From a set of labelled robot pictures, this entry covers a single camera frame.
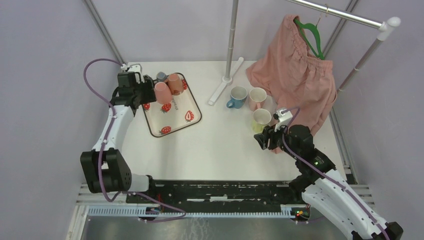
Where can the black mug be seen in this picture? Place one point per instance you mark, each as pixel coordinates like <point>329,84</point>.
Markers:
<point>148,79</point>

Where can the pink shorts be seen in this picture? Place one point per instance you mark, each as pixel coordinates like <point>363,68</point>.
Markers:
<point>294,77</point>

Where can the strawberry pattern tray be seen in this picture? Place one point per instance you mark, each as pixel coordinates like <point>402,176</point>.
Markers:
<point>182,112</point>

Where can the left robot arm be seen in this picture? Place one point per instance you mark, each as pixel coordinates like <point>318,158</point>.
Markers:
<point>104,167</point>

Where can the blue mug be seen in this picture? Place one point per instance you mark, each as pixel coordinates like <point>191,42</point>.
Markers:
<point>238,96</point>

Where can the grey-blue mug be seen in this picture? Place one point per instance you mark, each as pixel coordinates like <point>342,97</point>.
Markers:
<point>161,77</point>

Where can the light pink mug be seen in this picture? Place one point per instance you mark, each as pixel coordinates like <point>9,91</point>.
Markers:
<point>256,98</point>

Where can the salmon pink mug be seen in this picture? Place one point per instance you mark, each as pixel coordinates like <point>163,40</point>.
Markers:
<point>162,93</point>

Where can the yellow mug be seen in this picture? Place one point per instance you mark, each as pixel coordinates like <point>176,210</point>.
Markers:
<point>260,119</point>

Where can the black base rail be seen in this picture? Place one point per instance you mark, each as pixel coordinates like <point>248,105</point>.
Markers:
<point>223,196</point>

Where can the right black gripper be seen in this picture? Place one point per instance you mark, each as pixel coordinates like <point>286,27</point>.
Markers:
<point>272,134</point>

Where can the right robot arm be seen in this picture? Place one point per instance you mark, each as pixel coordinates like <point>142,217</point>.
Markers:
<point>322,186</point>

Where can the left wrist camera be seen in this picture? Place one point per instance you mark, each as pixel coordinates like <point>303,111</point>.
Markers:
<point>137,68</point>

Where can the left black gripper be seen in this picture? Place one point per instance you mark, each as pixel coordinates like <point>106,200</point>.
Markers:
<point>150,96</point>

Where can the terracotta mug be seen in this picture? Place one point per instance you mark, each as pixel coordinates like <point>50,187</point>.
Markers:
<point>175,84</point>

